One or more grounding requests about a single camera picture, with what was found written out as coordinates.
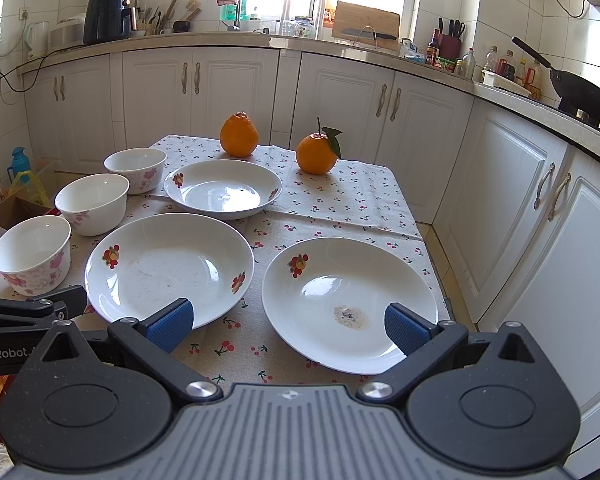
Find white kitchen cabinets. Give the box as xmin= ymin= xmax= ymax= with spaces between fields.
xmin=22 ymin=36 xmax=600 ymax=476

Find cardboard box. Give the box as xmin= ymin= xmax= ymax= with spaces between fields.
xmin=0 ymin=160 xmax=57 ymax=236

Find wooden cutting board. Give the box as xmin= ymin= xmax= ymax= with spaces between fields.
xmin=332 ymin=0 xmax=400 ymax=51

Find blue thermos jug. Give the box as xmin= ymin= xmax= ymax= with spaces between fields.
xmin=7 ymin=146 xmax=31 ymax=183

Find orange with green leaf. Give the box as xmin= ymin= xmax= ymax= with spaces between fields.
xmin=296 ymin=118 xmax=341 ymax=176

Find white electric kettle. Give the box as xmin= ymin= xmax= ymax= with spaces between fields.
xmin=23 ymin=21 xmax=50 ymax=58

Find bumpy orange without leaf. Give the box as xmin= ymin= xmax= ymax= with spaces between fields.
xmin=220 ymin=112 xmax=259 ymax=158

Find kitchen faucet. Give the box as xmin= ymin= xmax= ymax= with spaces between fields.
xmin=201 ymin=0 xmax=244 ymax=33

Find black air fryer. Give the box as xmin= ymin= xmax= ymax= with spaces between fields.
xmin=83 ymin=0 xmax=132 ymax=46

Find white floral plate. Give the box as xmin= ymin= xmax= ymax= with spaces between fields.
xmin=84 ymin=212 xmax=254 ymax=328
xmin=164 ymin=159 xmax=283 ymax=220
xmin=262 ymin=237 xmax=439 ymax=376

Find red knife block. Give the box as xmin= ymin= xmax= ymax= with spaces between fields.
xmin=438 ymin=20 xmax=465 ymax=61

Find white floral bowl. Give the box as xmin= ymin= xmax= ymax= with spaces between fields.
xmin=0 ymin=214 xmax=71 ymax=297
xmin=55 ymin=174 xmax=130 ymax=236
xmin=104 ymin=148 xmax=166 ymax=195

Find cherry print tablecloth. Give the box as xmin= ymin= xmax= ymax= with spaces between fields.
xmin=0 ymin=133 xmax=451 ymax=391

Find white rice cooker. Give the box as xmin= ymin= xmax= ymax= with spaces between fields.
xmin=47 ymin=13 xmax=85 ymax=52

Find black wok pan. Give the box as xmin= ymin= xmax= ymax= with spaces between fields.
xmin=512 ymin=36 xmax=600 ymax=119

